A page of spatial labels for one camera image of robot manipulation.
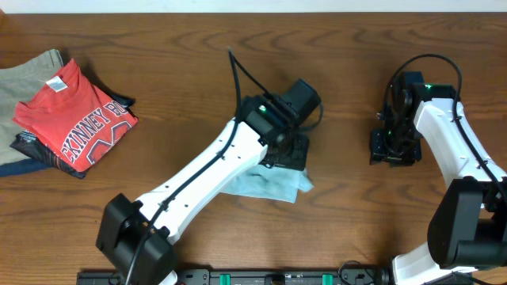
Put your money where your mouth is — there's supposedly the tan folded garment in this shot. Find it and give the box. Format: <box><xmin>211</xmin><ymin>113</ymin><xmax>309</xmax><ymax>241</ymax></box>
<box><xmin>1</xmin><ymin>49</ymin><xmax>64</xmax><ymax>165</ymax></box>

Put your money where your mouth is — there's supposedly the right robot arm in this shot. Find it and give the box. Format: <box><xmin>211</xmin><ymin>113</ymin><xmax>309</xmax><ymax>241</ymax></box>
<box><xmin>370</xmin><ymin>82</ymin><xmax>506</xmax><ymax>284</ymax></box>

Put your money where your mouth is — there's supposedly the red folded t-shirt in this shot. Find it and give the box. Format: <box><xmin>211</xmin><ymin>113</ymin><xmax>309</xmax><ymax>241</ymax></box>
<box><xmin>13</xmin><ymin>60</ymin><xmax>138</xmax><ymax>172</ymax></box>

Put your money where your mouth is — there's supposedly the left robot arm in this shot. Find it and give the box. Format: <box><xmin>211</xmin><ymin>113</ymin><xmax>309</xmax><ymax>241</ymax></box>
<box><xmin>96</xmin><ymin>93</ymin><xmax>322</xmax><ymax>284</ymax></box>

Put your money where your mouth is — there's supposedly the black patterned folded garment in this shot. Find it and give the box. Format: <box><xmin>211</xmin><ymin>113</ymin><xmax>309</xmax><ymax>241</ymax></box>
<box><xmin>10</xmin><ymin>96</ymin><xmax>133</xmax><ymax>179</ymax></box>

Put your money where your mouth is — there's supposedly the navy blue folded garment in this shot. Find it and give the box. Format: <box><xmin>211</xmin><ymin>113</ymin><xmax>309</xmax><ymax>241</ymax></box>
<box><xmin>0</xmin><ymin>158</ymin><xmax>50</xmax><ymax>177</ymax></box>

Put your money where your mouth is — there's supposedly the light blue t-shirt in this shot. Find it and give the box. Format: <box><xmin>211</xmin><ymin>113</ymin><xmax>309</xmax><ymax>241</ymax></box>
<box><xmin>221</xmin><ymin>165</ymin><xmax>314</xmax><ymax>203</ymax></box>

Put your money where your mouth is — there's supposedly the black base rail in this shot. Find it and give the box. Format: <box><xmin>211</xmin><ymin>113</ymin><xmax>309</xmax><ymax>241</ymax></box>
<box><xmin>76</xmin><ymin>268</ymin><xmax>393</xmax><ymax>285</ymax></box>

